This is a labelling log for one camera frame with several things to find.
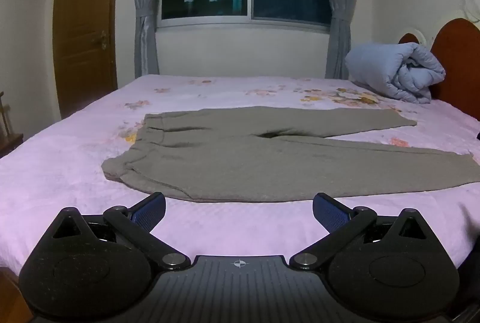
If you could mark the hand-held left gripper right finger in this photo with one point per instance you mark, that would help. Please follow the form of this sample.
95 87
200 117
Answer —
330 212

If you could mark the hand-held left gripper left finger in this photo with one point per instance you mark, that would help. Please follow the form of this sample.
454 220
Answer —
148 212

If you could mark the grey-green pants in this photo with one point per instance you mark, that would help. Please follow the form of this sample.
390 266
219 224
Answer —
240 161

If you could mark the bed with pink floral sheet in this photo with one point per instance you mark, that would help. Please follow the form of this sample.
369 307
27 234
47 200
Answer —
63 161

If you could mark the rolled light blue quilt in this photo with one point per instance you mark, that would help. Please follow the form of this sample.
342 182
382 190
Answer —
397 72

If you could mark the wooden chair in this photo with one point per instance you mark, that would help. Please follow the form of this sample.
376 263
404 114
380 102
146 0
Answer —
7 139

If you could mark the brown wooden door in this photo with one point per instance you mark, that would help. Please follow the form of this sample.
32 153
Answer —
84 30

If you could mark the brown wooden headboard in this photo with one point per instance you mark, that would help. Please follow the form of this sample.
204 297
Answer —
459 57

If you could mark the grey curtain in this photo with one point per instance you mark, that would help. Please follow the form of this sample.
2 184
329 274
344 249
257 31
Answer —
144 8
339 8

